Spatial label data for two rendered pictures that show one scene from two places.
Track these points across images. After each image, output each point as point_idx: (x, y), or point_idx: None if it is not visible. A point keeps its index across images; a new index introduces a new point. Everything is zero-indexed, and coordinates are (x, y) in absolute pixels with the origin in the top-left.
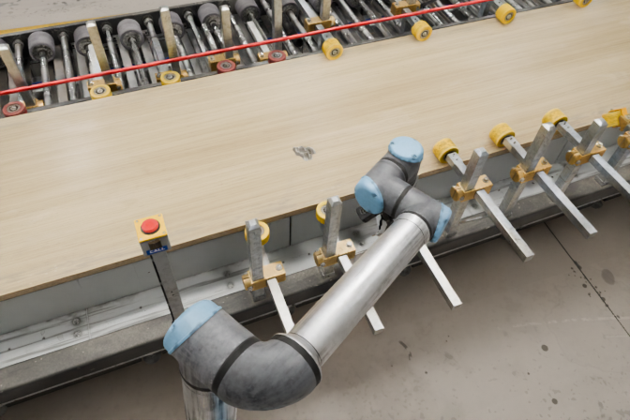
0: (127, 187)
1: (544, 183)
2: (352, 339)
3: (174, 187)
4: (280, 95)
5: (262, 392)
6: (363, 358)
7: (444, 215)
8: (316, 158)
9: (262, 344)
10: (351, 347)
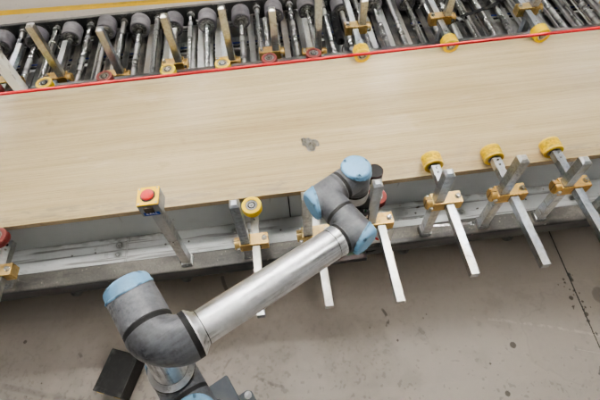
0: (166, 152)
1: (515, 207)
2: (342, 298)
3: (200, 157)
4: (305, 89)
5: (151, 354)
6: (347, 315)
7: (365, 234)
8: (318, 150)
9: (164, 317)
10: (339, 304)
